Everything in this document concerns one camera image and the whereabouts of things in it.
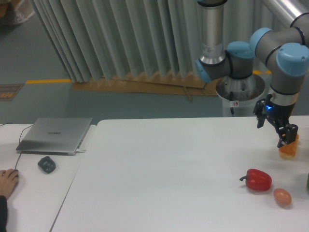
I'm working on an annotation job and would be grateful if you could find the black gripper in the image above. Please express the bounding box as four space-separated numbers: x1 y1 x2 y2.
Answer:
253 93 298 148

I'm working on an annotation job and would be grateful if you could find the red bell pepper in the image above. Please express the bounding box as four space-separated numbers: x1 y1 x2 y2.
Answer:
239 169 272 191

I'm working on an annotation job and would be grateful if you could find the dark sleeve forearm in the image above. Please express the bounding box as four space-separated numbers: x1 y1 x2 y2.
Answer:
0 195 8 232

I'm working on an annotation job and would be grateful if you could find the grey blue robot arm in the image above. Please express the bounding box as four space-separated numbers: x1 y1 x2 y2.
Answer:
196 0 309 147

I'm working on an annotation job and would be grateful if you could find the person's hand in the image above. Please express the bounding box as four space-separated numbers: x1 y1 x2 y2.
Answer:
0 169 18 199

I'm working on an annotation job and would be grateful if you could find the orange bread loaf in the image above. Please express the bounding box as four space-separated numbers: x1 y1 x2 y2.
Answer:
279 134 299 160

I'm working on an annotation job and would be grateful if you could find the brown egg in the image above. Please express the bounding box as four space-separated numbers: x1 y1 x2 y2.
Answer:
273 188 292 206

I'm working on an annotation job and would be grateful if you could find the brown cardboard sheet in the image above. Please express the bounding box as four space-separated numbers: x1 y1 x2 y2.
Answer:
71 71 218 101

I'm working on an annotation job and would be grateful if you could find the pale green folding curtain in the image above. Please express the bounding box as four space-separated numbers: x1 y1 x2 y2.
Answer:
31 0 309 83

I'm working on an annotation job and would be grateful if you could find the silver closed laptop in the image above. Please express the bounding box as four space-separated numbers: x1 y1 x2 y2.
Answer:
16 117 92 155

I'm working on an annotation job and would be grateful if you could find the black small controller device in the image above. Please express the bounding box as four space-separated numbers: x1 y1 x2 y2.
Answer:
38 156 56 174

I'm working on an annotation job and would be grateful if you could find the black computer mouse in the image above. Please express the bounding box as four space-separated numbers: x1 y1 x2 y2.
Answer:
14 171 19 182

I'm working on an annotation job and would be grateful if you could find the clear plastic bag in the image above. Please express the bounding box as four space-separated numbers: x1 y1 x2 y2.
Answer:
5 0 35 25

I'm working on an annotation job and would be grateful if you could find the cardboard box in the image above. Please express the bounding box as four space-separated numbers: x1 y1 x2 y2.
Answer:
0 0 10 18

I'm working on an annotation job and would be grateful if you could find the black mouse cable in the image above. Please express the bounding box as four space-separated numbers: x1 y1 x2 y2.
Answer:
0 123 34 170

